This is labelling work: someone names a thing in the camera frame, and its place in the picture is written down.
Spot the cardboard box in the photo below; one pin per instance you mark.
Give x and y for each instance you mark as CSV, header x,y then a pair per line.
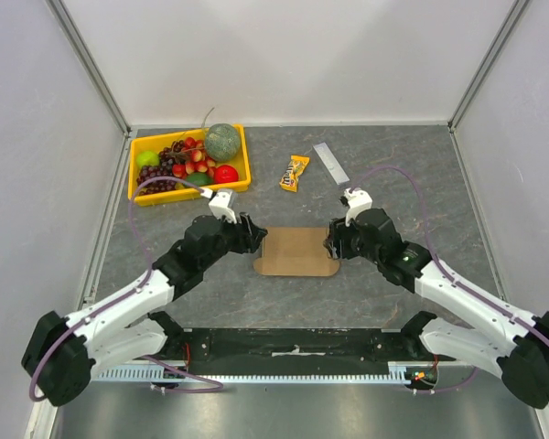
x,y
295,252

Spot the yellow candy bag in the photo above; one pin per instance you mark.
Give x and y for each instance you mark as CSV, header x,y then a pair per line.
x,y
294,170

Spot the white tape strip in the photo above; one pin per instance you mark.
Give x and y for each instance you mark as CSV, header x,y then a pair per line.
x,y
297,352

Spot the green apple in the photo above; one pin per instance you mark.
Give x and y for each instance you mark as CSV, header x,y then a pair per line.
x,y
147,158

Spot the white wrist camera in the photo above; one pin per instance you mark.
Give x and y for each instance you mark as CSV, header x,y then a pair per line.
x,y
356,200
220,203

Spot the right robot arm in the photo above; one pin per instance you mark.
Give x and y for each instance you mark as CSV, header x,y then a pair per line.
x,y
507,342

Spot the dark purple grape bunch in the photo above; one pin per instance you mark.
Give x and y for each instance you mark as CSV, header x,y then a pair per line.
x,y
148,172

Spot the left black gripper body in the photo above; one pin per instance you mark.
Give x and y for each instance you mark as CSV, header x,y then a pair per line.
x,y
233,240

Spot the red cherry bunch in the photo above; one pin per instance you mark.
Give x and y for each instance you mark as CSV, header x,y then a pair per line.
x,y
186,157

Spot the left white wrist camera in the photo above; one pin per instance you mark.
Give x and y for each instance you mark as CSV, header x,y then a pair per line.
x,y
220,203

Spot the green netted melon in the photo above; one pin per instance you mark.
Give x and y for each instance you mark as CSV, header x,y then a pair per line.
x,y
222,142

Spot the red tomato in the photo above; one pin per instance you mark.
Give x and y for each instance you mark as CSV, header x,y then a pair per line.
x,y
225,174

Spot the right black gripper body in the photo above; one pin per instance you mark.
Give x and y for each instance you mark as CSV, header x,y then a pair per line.
x,y
341,238

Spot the clear plastic stick box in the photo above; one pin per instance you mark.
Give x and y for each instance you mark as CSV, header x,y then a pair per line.
x,y
331,163

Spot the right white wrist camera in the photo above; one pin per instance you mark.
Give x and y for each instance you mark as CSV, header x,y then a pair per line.
x,y
356,200

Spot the grey slotted cable duct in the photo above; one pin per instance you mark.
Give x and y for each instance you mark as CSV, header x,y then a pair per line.
x,y
147,372

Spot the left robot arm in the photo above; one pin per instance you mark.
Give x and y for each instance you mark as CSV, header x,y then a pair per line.
x,y
65,353

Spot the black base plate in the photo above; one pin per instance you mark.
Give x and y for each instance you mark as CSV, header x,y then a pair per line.
x,y
241,351

